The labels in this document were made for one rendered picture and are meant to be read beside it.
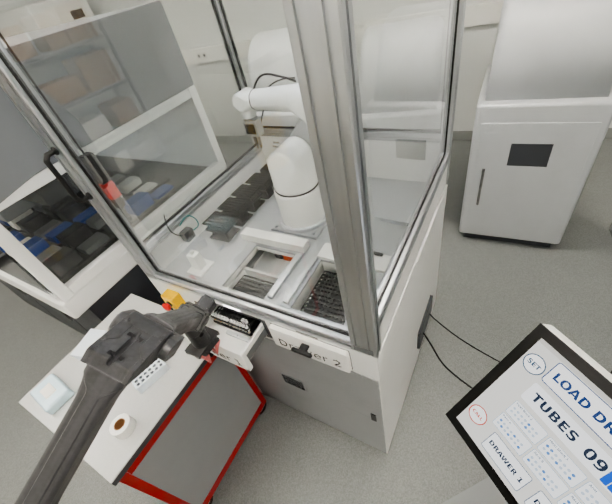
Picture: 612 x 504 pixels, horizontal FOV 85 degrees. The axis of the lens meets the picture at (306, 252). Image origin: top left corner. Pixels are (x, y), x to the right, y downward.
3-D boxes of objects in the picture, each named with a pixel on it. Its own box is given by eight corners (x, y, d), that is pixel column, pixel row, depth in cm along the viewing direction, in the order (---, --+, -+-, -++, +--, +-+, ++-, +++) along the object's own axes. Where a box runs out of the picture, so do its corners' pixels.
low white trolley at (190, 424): (208, 525, 152) (110, 483, 102) (125, 459, 181) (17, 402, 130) (273, 406, 186) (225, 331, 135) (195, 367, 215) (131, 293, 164)
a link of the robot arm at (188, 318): (100, 337, 55) (159, 369, 55) (120, 306, 55) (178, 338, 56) (174, 314, 97) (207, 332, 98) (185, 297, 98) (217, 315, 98)
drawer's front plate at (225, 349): (251, 372, 113) (240, 355, 106) (191, 344, 127) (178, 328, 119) (254, 367, 114) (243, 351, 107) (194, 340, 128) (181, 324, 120)
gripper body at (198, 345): (221, 334, 108) (212, 320, 104) (200, 361, 102) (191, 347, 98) (206, 328, 111) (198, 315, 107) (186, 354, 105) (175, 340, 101)
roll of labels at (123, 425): (117, 444, 110) (110, 440, 108) (114, 426, 115) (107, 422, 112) (137, 430, 112) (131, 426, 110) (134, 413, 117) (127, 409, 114)
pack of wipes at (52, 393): (76, 393, 128) (68, 388, 125) (52, 416, 123) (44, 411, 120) (58, 376, 135) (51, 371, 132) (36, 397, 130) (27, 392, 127)
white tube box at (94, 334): (93, 363, 137) (85, 357, 133) (78, 361, 140) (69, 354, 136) (113, 336, 145) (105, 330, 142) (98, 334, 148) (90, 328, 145)
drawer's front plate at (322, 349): (350, 373, 106) (346, 356, 98) (275, 344, 119) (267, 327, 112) (352, 369, 107) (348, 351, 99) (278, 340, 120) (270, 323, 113)
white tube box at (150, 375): (141, 394, 122) (136, 389, 120) (132, 380, 127) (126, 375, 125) (170, 368, 128) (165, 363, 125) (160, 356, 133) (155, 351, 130)
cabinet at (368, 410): (390, 461, 156) (383, 384, 103) (226, 379, 204) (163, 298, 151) (437, 306, 212) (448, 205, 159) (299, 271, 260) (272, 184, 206)
